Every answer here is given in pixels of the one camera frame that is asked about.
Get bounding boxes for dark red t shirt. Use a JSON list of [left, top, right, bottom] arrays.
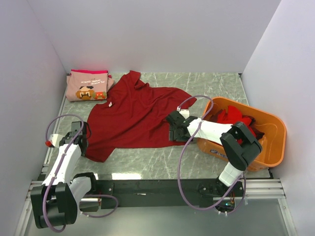
[[85, 71, 196, 162]]

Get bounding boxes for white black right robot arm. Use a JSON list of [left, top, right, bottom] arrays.
[[166, 111, 262, 196]]

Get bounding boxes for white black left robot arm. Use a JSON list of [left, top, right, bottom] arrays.
[[31, 121, 98, 229]]

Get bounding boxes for pink folded graphic t shirt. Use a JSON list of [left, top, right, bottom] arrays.
[[65, 70, 115, 102]]

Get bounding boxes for red clothes in basket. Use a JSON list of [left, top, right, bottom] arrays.
[[209, 106, 265, 140]]

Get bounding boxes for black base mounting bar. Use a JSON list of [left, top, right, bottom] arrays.
[[79, 178, 246, 212]]

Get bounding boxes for orange plastic basket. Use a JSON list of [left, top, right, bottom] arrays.
[[205, 97, 286, 172]]

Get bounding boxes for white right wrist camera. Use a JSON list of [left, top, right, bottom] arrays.
[[177, 107, 190, 119]]

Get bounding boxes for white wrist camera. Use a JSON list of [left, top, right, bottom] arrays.
[[45, 134, 63, 148], [177, 107, 190, 119]]

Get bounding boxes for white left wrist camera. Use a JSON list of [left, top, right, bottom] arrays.
[[45, 134, 63, 148]]

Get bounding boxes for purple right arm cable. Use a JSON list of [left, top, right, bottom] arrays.
[[177, 95, 247, 215]]

